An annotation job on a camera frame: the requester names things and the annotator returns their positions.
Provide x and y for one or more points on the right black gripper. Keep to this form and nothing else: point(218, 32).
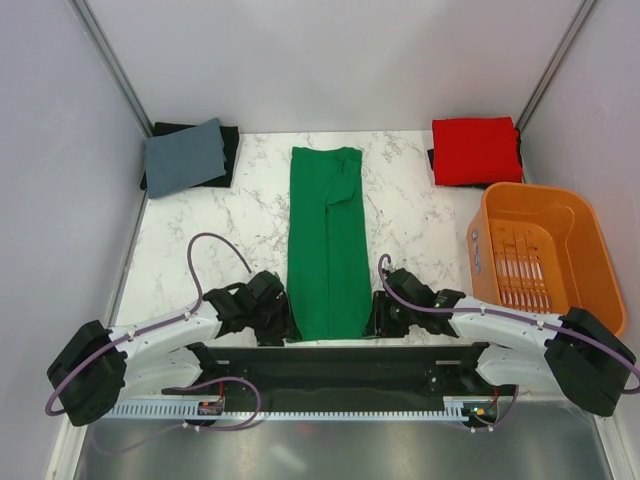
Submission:
point(378, 324)

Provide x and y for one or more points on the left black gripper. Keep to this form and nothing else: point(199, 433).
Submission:
point(284, 326)

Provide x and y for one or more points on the green polo shirt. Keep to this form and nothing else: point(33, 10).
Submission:
point(328, 279)

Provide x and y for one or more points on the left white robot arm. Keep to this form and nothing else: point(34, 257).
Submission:
point(100, 367)

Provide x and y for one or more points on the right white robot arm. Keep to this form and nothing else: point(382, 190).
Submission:
point(573, 354)

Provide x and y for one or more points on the orange plastic basket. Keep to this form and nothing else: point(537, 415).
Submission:
point(540, 249)

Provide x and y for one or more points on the folded red shirt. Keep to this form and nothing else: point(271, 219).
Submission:
point(475, 150)

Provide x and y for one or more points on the folded grey-blue shirt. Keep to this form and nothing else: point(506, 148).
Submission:
point(182, 157)

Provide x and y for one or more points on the folded black shirt left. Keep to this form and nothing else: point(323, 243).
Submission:
point(230, 155)

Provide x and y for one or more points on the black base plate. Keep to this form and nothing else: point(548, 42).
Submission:
point(343, 378)

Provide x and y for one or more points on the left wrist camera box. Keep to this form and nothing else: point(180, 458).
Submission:
point(265, 285)

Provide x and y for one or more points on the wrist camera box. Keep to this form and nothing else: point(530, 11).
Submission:
point(265, 285)
point(407, 286)

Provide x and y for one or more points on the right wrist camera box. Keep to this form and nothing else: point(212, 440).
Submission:
point(407, 286)

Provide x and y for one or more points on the white slotted cable duct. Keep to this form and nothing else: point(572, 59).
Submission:
point(193, 410)

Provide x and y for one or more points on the left aluminium corner post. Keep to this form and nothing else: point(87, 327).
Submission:
point(98, 37)

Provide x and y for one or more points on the aluminium corner post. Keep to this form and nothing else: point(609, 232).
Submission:
point(98, 37)
point(559, 56)

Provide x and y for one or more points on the right aluminium corner post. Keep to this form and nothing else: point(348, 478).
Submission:
point(559, 56)

